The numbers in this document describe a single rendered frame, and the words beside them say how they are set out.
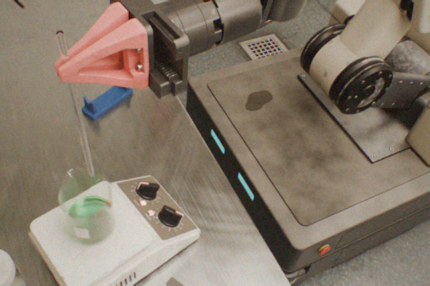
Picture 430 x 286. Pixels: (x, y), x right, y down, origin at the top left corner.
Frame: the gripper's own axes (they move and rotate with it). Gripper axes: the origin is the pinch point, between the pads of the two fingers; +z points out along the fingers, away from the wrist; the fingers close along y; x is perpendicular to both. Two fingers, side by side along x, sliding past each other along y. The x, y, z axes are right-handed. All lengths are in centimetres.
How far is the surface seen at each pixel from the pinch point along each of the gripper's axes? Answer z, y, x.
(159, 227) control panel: -6.7, 3.7, 29.1
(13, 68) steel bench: -2, -45, 35
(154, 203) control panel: -8.4, -0.5, 30.3
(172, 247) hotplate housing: -7.0, 6.5, 30.7
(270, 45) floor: -126, -90, 110
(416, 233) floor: -103, 18, 110
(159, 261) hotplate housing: -4.8, 6.7, 32.3
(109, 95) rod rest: -14.5, -27.5, 34.3
